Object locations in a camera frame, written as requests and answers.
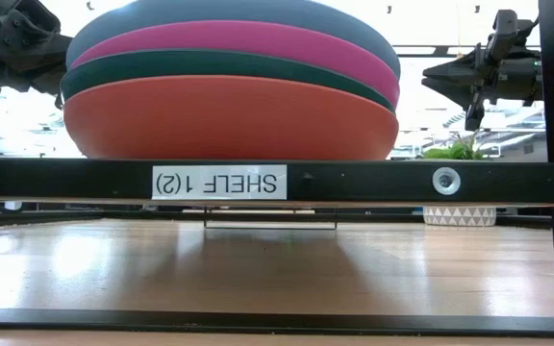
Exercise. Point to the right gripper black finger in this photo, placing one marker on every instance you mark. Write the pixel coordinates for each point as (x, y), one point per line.
(455, 69)
(457, 91)

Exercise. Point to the dark green plate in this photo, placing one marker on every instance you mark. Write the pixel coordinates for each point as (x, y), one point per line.
(209, 63)

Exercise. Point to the orange plate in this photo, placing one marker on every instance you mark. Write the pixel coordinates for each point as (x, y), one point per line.
(229, 125)

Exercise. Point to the magenta plate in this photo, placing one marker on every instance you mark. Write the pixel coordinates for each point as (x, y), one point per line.
(234, 36)

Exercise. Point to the blue plate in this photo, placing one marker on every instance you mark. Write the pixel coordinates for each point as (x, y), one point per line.
(234, 9)

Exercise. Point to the green succulent plant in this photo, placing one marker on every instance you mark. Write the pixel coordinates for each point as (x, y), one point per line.
(450, 153)

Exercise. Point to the white triangle-patterned plant pot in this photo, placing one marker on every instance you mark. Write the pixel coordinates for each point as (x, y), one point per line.
(460, 217)

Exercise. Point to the black aluminium rig frame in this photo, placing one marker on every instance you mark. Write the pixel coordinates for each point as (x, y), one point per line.
(65, 215)

